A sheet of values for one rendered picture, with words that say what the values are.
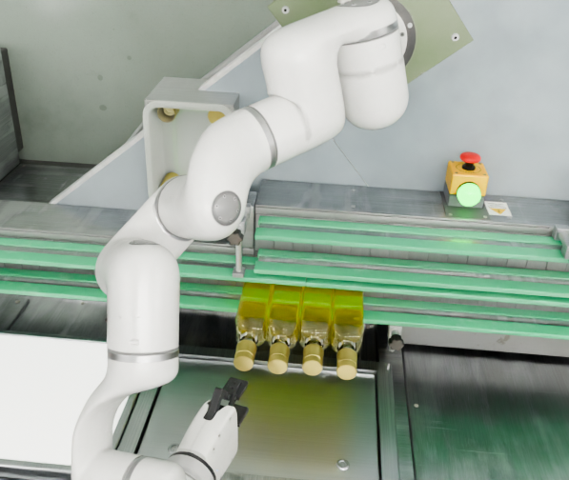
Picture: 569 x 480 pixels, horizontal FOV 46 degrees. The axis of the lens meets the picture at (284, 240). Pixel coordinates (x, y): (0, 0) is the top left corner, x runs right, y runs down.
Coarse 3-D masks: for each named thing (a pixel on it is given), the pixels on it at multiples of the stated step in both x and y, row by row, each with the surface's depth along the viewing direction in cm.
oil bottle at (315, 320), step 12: (312, 288) 128; (324, 288) 128; (312, 300) 125; (324, 300) 125; (312, 312) 121; (324, 312) 121; (300, 324) 119; (312, 324) 119; (324, 324) 119; (300, 336) 119; (324, 336) 118; (324, 348) 119
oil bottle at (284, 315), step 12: (276, 288) 129; (288, 288) 129; (300, 288) 129; (276, 300) 125; (288, 300) 125; (300, 300) 126; (276, 312) 122; (288, 312) 122; (300, 312) 128; (276, 324) 119; (288, 324) 119; (288, 336) 118
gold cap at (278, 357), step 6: (270, 348) 116; (276, 348) 115; (282, 348) 115; (288, 348) 116; (270, 354) 114; (276, 354) 113; (282, 354) 113; (288, 354) 115; (270, 360) 113; (276, 360) 112; (282, 360) 112; (288, 360) 114; (270, 366) 113; (276, 366) 113; (282, 366) 113; (276, 372) 114; (282, 372) 113
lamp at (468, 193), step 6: (462, 186) 129; (468, 186) 128; (474, 186) 128; (462, 192) 128; (468, 192) 128; (474, 192) 128; (462, 198) 128; (468, 198) 128; (474, 198) 128; (462, 204) 130; (468, 204) 129; (474, 204) 129
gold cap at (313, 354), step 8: (312, 344) 115; (304, 352) 115; (312, 352) 113; (320, 352) 114; (304, 360) 113; (312, 360) 112; (320, 360) 113; (304, 368) 112; (312, 368) 112; (320, 368) 112
